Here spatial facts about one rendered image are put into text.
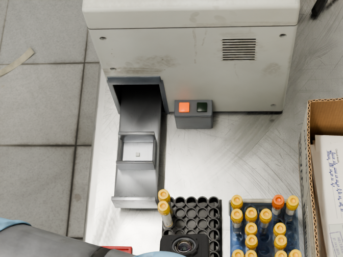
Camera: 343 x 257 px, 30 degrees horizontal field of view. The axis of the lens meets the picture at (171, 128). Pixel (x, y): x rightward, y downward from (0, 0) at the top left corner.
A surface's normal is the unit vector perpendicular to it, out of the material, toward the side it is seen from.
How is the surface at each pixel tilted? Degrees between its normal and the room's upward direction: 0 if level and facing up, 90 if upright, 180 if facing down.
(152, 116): 0
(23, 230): 55
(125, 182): 0
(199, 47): 90
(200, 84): 90
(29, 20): 0
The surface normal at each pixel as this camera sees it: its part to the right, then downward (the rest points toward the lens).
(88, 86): -0.08, -0.41
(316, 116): 0.01, 0.90
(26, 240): 0.11, -0.86
